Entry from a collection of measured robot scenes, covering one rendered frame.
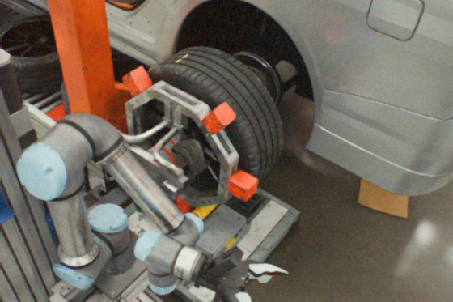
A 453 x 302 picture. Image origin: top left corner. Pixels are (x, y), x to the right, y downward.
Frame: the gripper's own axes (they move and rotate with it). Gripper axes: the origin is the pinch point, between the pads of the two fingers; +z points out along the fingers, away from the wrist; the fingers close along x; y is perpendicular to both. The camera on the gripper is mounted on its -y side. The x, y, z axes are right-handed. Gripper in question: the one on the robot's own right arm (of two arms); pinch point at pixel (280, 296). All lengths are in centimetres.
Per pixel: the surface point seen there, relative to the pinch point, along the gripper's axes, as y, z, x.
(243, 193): 30, -26, -60
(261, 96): 3, -33, -85
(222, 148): 15, -38, -62
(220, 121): 2, -39, -59
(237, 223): 88, -36, -100
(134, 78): 3, -80, -70
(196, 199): 50, -48, -68
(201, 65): -5, -57, -80
